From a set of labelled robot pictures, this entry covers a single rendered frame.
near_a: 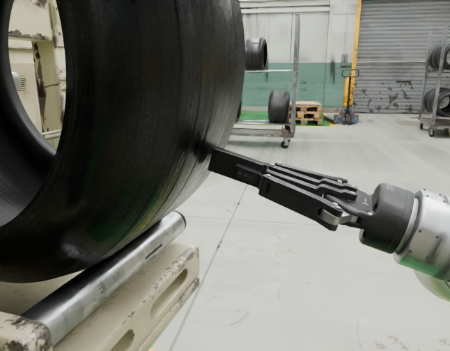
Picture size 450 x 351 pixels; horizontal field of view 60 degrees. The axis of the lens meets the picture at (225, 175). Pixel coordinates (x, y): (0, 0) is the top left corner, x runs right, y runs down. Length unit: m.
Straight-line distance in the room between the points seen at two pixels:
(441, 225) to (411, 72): 11.63
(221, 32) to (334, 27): 11.29
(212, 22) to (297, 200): 0.21
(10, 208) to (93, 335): 0.32
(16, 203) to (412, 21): 11.71
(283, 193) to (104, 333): 0.26
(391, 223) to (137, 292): 0.33
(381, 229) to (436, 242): 0.05
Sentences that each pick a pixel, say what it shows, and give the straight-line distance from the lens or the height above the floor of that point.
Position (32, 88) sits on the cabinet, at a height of 0.96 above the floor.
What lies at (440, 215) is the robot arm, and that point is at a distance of 0.45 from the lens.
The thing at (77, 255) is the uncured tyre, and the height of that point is 0.96.
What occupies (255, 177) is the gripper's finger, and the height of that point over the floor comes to 1.03.
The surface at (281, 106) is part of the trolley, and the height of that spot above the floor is 0.64.
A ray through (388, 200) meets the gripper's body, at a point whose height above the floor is 1.02.
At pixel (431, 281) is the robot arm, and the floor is 0.87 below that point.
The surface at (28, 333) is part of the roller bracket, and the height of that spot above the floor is 0.95.
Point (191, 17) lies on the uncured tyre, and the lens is 0.37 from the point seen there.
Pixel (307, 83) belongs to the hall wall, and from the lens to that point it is 11.63.
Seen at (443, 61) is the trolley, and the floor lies 1.32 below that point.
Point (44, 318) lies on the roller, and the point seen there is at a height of 0.92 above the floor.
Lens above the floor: 1.15
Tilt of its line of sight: 15 degrees down
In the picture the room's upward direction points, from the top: straight up
